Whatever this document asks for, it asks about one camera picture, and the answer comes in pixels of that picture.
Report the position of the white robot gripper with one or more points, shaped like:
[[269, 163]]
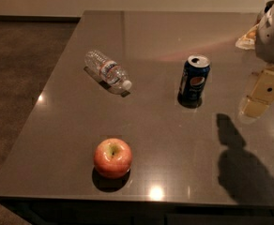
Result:
[[273, 37]]

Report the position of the clear plastic water bottle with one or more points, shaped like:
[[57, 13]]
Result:
[[107, 69]]

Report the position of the blue pepsi can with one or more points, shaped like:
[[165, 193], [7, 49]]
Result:
[[193, 81]]

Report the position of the red yellow apple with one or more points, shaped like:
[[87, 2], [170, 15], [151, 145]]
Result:
[[112, 158]]

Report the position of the snack jar with black lid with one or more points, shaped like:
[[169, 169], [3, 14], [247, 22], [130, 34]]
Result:
[[262, 13]]

